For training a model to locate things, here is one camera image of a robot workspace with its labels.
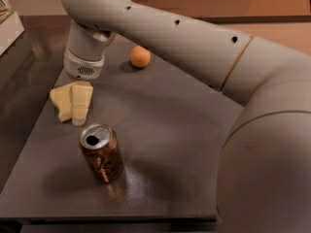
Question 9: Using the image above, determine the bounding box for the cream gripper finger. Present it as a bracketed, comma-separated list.
[70, 81, 93, 126]

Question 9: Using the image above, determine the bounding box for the yellow sponge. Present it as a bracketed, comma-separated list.
[50, 83, 73, 122]

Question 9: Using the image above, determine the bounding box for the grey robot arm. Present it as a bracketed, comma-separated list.
[61, 0, 311, 233]

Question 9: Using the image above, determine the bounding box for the orange brown soda can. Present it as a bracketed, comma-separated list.
[80, 123, 124, 183]

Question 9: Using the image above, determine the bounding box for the orange fruit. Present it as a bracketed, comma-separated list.
[130, 46, 151, 69]

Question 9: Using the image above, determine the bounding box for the white box on counter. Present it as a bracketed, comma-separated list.
[0, 0, 24, 55]

